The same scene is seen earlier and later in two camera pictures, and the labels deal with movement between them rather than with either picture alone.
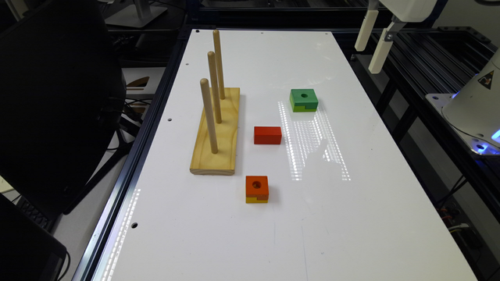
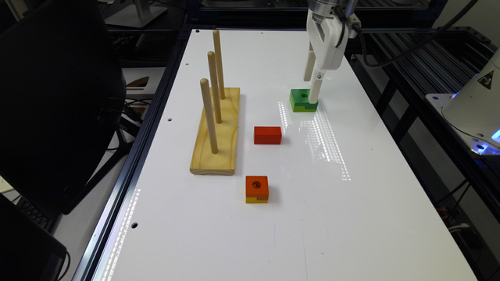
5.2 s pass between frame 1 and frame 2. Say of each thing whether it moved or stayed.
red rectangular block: stayed
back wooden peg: stayed
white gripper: moved
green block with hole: stayed
